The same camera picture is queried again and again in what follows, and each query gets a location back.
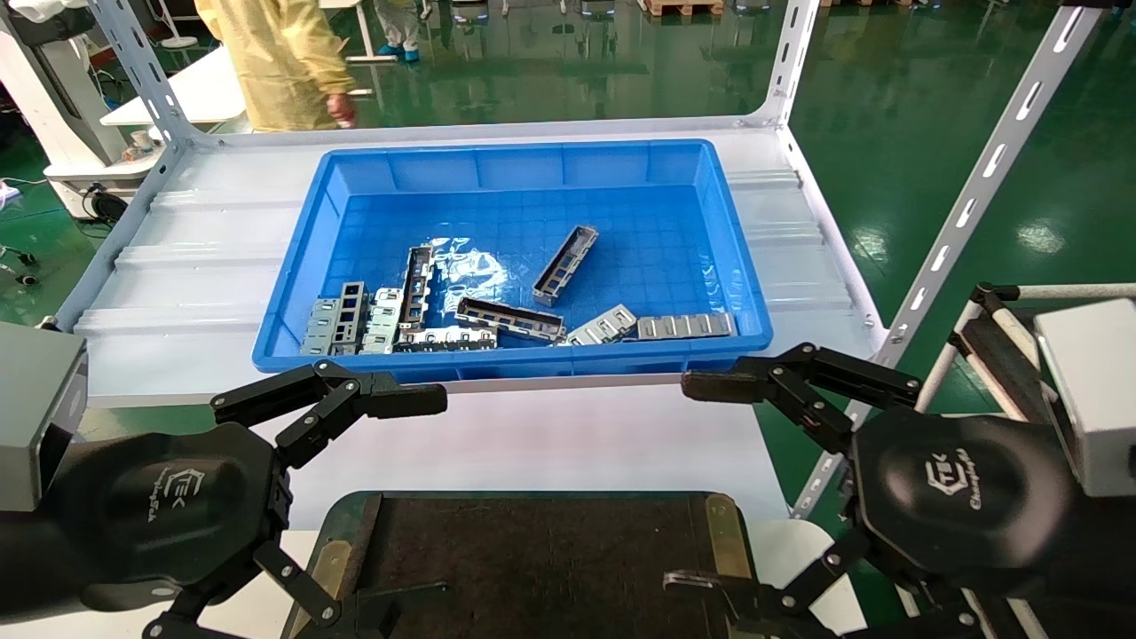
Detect white work table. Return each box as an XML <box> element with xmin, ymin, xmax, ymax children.
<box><xmin>99</xmin><ymin>44</ymin><xmax>249</xmax><ymax>130</ymax></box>

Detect person in yellow coat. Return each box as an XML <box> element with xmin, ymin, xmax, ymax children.
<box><xmin>193</xmin><ymin>0</ymin><xmax>358</xmax><ymax>132</ymax></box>

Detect person with blue shoe covers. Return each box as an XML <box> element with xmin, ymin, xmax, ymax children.
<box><xmin>373</xmin><ymin>0</ymin><xmax>423</xmax><ymax>64</ymax></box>

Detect light flat metal plate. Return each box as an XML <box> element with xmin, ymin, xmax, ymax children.
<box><xmin>565</xmin><ymin>304</ymin><xmax>640</xmax><ymax>347</ymax></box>

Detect white floor stand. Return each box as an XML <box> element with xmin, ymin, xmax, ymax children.
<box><xmin>160</xmin><ymin>0</ymin><xmax>201</xmax><ymax>50</ymax></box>

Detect blue plastic bin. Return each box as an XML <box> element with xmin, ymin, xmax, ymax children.
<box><xmin>251</xmin><ymin>138</ymin><xmax>774</xmax><ymax>384</ymax></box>

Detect white desk with legs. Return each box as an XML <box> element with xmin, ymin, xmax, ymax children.
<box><xmin>319</xmin><ymin>0</ymin><xmax>375</xmax><ymax>97</ymax></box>

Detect right wrist grey camera box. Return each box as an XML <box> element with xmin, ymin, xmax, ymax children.
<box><xmin>1034</xmin><ymin>298</ymin><xmax>1136</xmax><ymax>498</ymax></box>

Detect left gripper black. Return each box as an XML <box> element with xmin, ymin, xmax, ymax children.
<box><xmin>0</xmin><ymin>359</ymin><xmax>449</xmax><ymax>639</ymax></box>

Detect flat silver metal strip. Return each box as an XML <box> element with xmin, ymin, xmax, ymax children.
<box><xmin>395</xmin><ymin>325</ymin><xmax>498</xmax><ymax>353</ymax></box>

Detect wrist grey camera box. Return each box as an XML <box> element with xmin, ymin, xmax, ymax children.
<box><xmin>0</xmin><ymin>321</ymin><xmax>88</xmax><ymax>513</ymax></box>
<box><xmin>1034</xmin><ymin>298</ymin><xmax>1136</xmax><ymax>498</ymax></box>

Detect black container tray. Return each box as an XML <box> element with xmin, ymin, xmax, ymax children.
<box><xmin>282</xmin><ymin>491</ymin><xmax>764</xmax><ymax>639</ymax></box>

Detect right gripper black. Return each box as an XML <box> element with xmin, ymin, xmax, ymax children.
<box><xmin>663</xmin><ymin>342</ymin><xmax>1136</xmax><ymax>639</ymax></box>

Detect dark metal channel part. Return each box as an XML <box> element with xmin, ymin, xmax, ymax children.
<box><xmin>454</xmin><ymin>297</ymin><xmax>567</xmax><ymax>343</ymax></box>

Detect left wrist grey camera box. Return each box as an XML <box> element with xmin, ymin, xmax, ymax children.
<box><xmin>0</xmin><ymin>321</ymin><xmax>88</xmax><ymax>513</ymax></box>

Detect grey flat ribbed plate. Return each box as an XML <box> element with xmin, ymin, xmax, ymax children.
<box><xmin>636</xmin><ymin>312</ymin><xmax>738</xmax><ymax>341</ymax></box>

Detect silver metal channel bracket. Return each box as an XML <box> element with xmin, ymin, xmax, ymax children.
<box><xmin>532</xmin><ymin>225</ymin><xmax>600</xmax><ymax>308</ymax></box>

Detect long grey metal channel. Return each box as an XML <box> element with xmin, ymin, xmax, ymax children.
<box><xmin>397</xmin><ymin>245</ymin><xmax>436</xmax><ymax>334</ymax></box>

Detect white tube frame cart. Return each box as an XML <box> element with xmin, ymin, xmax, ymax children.
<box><xmin>914</xmin><ymin>282</ymin><xmax>1136</xmax><ymax>639</ymax></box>

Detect pale perforated metal plate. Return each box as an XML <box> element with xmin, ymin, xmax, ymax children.
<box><xmin>359</xmin><ymin>287</ymin><xmax>405</xmax><ymax>354</ymax></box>

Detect white machine column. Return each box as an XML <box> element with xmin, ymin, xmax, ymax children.
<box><xmin>0</xmin><ymin>0</ymin><xmax>166</xmax><ymax>219</ymax></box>

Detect wooden pallet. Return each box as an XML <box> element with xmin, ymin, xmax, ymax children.
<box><xmin>643</xmin><ymin>0</ymin><xmax>725</xmax><ymax>18</ymax></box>

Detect white slotted metal rack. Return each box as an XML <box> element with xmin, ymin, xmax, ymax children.
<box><xmin>53</xmin><ymin>0</ymin><xmax>1110</xmax><ymax>520</ymax></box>

